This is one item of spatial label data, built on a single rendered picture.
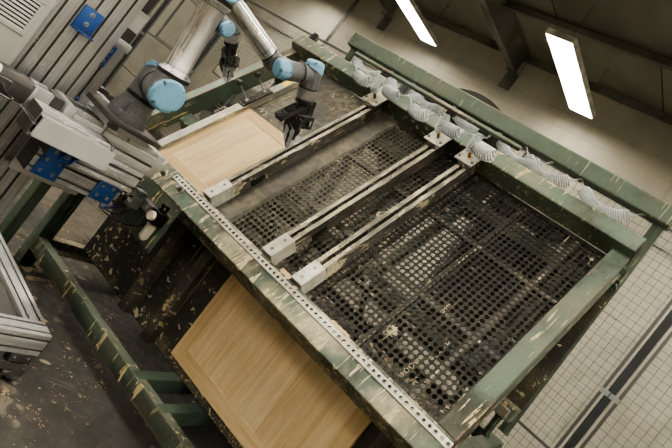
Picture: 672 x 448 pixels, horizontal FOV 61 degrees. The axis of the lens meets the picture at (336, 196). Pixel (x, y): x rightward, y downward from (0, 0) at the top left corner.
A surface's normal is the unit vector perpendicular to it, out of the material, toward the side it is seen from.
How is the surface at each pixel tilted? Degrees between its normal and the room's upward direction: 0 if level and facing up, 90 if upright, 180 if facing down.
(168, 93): 97
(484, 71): 90
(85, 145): 90
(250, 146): 55
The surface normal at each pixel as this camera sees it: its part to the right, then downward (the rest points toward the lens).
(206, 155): 0.01, -0.71
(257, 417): -0.42, -0.31
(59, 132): 0.62, 0.50
